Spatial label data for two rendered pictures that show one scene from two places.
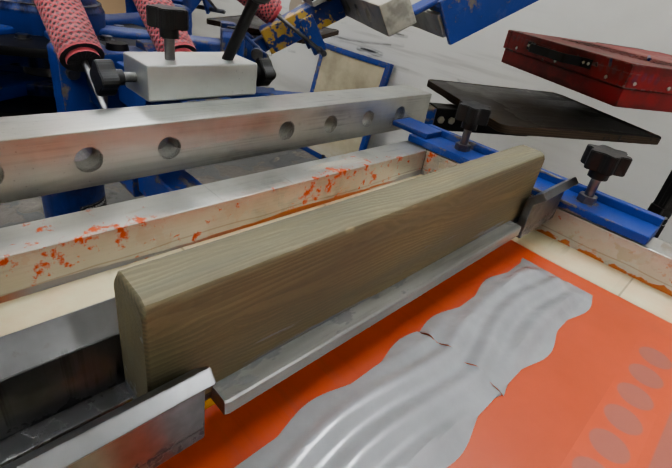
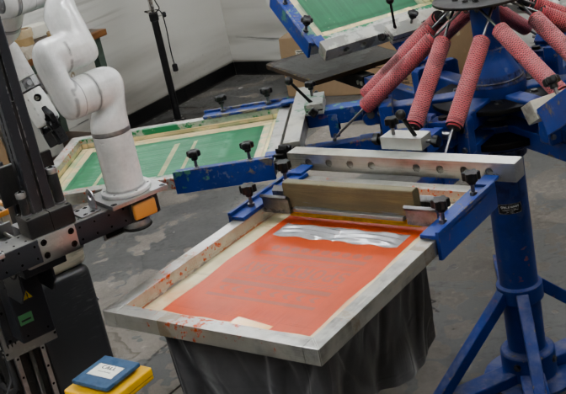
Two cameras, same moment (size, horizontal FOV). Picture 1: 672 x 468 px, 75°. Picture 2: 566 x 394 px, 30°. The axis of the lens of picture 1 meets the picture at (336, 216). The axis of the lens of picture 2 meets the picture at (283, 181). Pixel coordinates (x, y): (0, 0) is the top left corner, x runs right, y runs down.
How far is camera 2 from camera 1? 258 cm
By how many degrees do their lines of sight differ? 78
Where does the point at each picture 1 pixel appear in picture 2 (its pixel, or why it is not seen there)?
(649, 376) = (357, 257)
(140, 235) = not seen: hidden behind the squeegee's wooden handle
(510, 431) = (321, 242)
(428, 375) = (328, 231)
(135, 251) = not seen: hidden behind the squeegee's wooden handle
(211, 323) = (291, 191)
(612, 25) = not seen: outside the picture
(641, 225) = (430, 232)
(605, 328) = (376, 250)
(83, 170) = (349, 167)
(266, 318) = (302, 197)
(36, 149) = (338, 158)
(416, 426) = (312, 232)
